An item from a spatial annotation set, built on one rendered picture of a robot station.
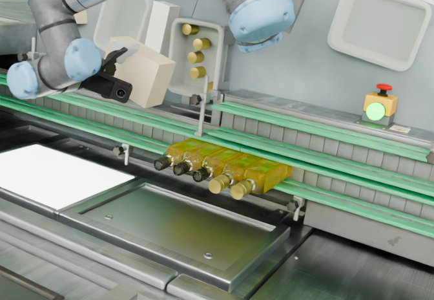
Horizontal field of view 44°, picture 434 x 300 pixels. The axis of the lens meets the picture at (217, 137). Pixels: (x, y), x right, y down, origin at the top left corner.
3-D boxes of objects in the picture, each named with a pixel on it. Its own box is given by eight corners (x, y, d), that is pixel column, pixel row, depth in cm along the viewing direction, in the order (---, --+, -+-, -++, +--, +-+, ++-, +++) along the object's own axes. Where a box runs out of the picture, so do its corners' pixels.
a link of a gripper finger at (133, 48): (123, 28, 134) (97, 48, 130) (141, 38, 132) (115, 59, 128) (124, 37, 137) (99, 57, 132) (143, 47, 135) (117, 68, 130)
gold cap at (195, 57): (195, 50, 166) (187, 50, 162) (205, 52, 164) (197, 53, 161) (193, 61, 167) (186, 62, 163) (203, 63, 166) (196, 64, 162)
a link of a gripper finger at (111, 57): (123, 41, 129) (97, 63, 125) (127, 44, 129) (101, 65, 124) (124, 56, 133) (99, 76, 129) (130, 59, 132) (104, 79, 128)
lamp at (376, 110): (365, 117, 139) (363, 119, 137) (369, 100, 138) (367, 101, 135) (383, 121, 137) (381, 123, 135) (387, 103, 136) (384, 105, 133)
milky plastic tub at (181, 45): (179, 87, 173) (165, 90, 166) (187, 16, 167) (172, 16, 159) (227, 99, 166) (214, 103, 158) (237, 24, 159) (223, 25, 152)
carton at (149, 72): (128, 35, 143) (110, 37, 136) (175, 62, 137) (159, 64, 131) (116, 77, 147) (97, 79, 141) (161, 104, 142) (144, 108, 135)
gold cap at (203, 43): (201, 37, 164) (193, 37, 160) (210, 39, 163) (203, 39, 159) (199, 48, 165) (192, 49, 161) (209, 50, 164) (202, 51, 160)
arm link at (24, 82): (37, 94, 106) (10, 105, 110) (77, 88, 115) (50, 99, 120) (24, 55, 105) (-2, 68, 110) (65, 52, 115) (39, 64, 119)
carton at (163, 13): (149, 73, 178) (138, 75, 173) (165, 0, 170) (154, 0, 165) (164, 79, 176) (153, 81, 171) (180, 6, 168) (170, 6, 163)
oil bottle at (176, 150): (199, 150, 159) (158, 168, 141) (202, 132, 157) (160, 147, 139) (216, 156, 157) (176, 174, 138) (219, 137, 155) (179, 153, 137)
